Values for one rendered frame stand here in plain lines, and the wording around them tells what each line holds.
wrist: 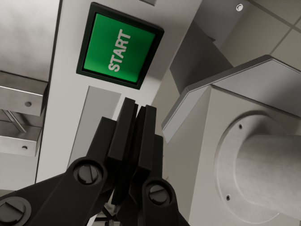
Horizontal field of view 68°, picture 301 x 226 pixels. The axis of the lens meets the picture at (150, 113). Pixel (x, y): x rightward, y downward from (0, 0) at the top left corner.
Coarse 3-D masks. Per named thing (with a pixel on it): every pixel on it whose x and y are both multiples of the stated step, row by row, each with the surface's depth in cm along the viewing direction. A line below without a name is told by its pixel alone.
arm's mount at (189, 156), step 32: (224, 96) 38; (192, 128) 40; (224, 128) 38; (288, 128) 44; (192, 160) 38; (192, 192) 35; (192, 224) 34; (224, 224) 37; (256, 224) 40; (288, 224) 43
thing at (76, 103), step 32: (64, 0) 15; (96, 0) 15; (128, 0) 16; (160, 0) 16; (192, 0) 16; (64, 32) 16; (64, 64) 18; (160, 64) 19; (64, 96) 20; (96, 96) 21; (128, 96) 21; (64, 128) 22; (96, 128) 24; (64, 160) 26
